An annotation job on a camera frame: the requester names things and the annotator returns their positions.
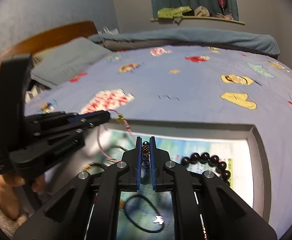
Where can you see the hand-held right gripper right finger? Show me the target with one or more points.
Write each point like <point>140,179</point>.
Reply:
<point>154,155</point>

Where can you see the striped pillow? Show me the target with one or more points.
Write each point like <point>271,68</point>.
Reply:
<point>32,93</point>

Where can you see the pink cloth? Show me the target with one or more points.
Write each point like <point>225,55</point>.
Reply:
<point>227,17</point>

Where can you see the gold oval hair clip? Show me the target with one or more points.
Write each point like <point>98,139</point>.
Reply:
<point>86,168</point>

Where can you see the wooden headboard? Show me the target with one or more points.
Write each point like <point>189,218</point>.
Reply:
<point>48,35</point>

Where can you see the grey-blue pillow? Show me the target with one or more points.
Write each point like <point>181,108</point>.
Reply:
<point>68,57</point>

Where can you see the beige plush toy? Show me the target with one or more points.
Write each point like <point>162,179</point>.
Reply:
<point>201,11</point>

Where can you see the grey cardboard box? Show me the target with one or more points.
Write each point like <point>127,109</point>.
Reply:
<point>261,167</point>

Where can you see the teal blanket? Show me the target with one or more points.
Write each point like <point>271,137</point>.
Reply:
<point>186,36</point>

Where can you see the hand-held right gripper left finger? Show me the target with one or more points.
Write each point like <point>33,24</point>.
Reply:
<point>138,155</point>

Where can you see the grey blanket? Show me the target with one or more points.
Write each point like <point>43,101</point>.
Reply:
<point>126,44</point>

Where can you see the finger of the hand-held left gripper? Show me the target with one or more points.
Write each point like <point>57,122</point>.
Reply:
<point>81,128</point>
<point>91,116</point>

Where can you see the green cloth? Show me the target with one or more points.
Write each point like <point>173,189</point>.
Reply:
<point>171,12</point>

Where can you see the yellow pillow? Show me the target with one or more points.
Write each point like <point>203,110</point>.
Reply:
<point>39,55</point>

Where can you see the wooden window shelf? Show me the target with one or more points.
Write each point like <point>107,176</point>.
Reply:
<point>211,19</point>

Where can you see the person's left hand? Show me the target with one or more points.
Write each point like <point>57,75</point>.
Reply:
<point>13,195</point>

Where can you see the white plastic bag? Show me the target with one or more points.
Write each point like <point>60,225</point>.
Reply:
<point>109,31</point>

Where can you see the printed paper sheet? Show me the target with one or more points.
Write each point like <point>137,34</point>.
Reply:
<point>211,145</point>

